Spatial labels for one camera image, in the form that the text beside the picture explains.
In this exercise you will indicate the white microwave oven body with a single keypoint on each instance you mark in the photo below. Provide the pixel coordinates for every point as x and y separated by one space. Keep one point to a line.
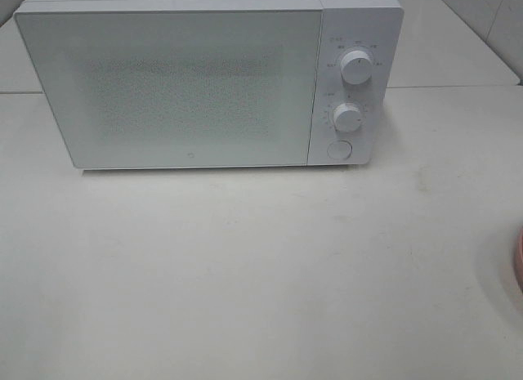
372 24

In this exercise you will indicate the lower white control knob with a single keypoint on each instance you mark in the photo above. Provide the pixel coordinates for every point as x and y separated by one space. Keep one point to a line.
347 117

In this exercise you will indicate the white control knob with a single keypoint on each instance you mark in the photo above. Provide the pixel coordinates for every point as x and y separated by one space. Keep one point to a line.
356 66
347 117

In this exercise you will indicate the white microwave door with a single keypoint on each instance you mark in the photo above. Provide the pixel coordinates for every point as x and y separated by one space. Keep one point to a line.
174 90

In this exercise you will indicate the pink round plate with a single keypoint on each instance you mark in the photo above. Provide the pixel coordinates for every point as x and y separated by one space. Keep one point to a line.
518 259

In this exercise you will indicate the round white door button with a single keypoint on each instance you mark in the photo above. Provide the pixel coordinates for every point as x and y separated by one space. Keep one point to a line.
339 150

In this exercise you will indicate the upper white control knob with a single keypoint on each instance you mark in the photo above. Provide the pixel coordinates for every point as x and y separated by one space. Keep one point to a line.
356 66

